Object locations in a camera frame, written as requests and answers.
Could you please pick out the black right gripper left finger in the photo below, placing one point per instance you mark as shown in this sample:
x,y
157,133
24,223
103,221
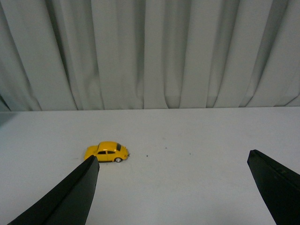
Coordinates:
x,y
69,202

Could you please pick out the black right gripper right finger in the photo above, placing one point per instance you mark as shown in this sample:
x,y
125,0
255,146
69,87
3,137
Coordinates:
x,y
279,187

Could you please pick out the yellow beetle toy car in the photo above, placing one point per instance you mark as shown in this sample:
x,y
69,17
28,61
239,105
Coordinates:
x,y
107,151

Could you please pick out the grey-white curtain backdrop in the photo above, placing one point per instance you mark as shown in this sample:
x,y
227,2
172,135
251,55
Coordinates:
x,y
148,54

